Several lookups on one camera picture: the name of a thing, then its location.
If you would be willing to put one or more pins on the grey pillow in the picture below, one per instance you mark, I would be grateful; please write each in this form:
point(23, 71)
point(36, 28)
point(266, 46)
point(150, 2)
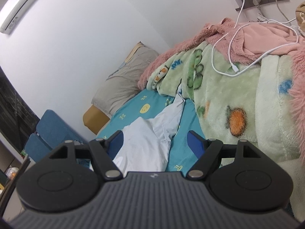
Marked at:
point(121, 85)

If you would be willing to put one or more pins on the yellow headboard cushion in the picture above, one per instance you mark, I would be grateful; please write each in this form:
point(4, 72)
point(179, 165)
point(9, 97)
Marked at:
point(94, 119)

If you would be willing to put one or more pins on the teal smiley bed sheet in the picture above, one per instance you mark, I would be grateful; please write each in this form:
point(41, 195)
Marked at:
point(147, 104)

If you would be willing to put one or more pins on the dark barred window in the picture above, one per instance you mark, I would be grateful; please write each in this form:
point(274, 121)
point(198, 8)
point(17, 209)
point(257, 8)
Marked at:
point(18, 121)

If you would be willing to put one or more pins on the white air conditioner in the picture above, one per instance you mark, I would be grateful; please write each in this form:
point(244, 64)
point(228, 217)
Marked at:
point(12, 12)

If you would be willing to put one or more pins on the green cartoon fleece blanket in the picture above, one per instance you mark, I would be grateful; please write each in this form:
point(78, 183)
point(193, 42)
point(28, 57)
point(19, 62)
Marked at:
point(256, 105)

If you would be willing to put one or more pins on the blue folding chair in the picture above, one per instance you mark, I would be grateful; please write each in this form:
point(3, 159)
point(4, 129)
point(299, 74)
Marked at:
point(50, 132)

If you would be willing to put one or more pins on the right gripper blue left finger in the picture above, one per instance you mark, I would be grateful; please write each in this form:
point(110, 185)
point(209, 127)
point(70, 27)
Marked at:
point(103, 152)

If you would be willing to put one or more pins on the white t-shirt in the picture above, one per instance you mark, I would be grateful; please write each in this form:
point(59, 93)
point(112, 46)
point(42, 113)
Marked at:
point(147, 142)

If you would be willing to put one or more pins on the pink fluffy blanket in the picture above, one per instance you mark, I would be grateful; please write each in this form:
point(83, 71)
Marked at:
point(247, 44)

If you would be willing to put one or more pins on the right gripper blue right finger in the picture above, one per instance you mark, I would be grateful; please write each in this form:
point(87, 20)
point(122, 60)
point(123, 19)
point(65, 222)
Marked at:
point(208, 153)

